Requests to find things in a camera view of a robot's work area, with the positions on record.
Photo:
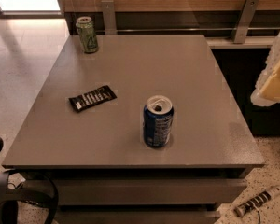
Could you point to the white power strip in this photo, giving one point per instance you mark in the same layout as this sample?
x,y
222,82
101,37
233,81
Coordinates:
x,y
257,201

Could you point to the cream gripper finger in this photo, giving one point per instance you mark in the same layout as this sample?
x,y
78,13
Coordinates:
x,y
267,88

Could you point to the grey drawer cabinet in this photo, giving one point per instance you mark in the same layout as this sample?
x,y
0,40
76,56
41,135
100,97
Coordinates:
x,y
98,157

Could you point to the metal bracket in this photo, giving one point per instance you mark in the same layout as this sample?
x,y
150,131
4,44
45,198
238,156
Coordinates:
x,y
109,17
246,16

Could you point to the green soda can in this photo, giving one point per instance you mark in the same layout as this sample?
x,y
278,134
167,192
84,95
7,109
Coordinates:
x,y
87,35

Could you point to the black chair base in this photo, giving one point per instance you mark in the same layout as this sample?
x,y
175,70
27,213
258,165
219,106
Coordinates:
x,y
9,198

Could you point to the black snack bar wrapper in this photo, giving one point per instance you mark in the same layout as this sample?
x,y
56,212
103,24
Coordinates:
x,y
92,98

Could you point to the right metal bracket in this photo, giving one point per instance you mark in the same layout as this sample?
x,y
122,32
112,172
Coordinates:
x,y
246,16

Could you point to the blue pepsi can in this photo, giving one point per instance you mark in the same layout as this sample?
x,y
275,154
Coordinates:
x,y
158,117

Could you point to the left metal bracket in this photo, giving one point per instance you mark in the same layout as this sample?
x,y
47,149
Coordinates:
x,y
109,17

